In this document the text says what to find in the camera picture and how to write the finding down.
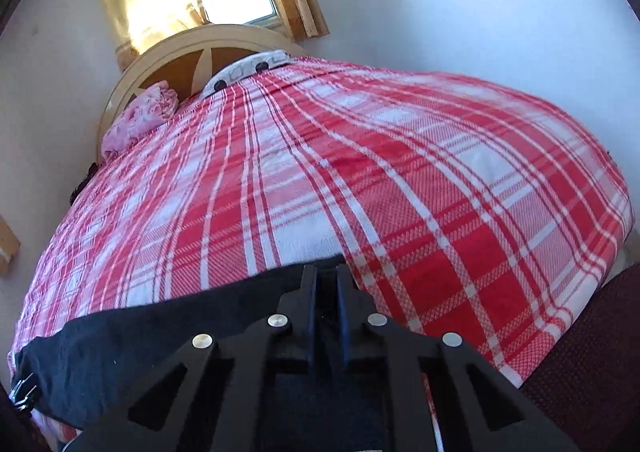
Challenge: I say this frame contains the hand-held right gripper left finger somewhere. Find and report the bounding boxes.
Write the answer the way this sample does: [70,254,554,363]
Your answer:
[65,264,321,452]

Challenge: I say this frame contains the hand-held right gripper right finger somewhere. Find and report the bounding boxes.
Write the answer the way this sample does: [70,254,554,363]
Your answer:
[336,264,581,452]

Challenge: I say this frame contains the black pants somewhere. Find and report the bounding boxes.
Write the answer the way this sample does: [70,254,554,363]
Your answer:
[12,254,441,452]

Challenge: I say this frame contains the red plaid blanket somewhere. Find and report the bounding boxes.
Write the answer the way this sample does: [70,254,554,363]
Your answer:
[7,56,636,433]

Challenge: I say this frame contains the white patterned pillow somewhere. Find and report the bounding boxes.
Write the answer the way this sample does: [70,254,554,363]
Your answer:
[202,49,293,96]

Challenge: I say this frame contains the dark maroon rug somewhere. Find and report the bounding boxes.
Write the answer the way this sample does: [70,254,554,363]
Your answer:
[520,262,640,452]

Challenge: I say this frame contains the pink floral pillow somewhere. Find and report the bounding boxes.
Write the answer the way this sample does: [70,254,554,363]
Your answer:
[100,80,180,160]

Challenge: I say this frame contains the dark cloth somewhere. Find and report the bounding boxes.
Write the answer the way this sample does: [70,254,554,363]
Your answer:
[70,159,101,203]

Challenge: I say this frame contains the white bed sheet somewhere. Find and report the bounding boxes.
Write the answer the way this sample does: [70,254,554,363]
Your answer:
[607,227,640,277]

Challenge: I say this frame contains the cream wooden headboard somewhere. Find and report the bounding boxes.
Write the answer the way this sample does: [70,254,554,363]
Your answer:
[95,24,311,167]

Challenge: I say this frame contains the metal clip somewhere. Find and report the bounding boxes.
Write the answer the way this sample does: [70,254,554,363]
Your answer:
[10,372,38,415]

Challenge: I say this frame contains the wooden board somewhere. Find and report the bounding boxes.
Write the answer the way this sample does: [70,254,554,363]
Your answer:
[0,214,22,275]

